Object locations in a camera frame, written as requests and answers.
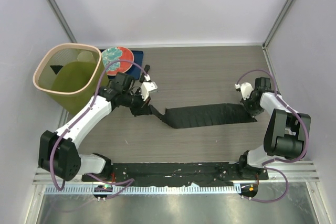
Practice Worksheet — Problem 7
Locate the black trash bag roll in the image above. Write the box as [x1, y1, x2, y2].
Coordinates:
[139, 65, 150, 83]

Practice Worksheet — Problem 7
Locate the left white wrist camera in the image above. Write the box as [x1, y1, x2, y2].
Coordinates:
[141, 74, 158, 101]

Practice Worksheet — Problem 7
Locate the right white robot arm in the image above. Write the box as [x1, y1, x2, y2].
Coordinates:
[235, 77, 311, 179]

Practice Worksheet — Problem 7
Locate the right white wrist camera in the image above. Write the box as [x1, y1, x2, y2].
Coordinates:
[234, 82, 254, 101]

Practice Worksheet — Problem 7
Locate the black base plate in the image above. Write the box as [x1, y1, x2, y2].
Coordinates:
[94, 162, 269, 187]

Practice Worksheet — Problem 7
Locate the white slotted cable duct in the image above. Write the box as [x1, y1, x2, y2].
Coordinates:
[44, 183, 241, 195]

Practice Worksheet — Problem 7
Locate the red patterned plate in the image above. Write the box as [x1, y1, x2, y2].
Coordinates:
[101, 46, 134, 77]

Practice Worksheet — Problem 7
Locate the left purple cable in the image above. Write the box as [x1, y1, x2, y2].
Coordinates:
[50, 60, 152, 213]

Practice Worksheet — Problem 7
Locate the purple cable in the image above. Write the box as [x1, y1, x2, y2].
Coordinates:
[236, 69, 310, 204]
[50, 60, 152, 213]

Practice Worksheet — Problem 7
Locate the olive green trash bin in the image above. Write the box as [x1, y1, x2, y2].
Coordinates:
[33, 43, 104, 115]

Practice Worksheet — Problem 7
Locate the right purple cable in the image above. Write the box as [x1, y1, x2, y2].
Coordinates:
[236, 69, 310, 204]

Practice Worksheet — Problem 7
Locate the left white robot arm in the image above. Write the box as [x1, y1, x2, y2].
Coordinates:
[38, 73, 158, 182]

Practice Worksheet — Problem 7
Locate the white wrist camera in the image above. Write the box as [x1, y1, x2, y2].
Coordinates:
[141, 74, 158, 101]
[234, 82, 254, 101]

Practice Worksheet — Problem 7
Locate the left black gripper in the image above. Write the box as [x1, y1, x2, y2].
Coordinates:
[122, 88, 150, 118]

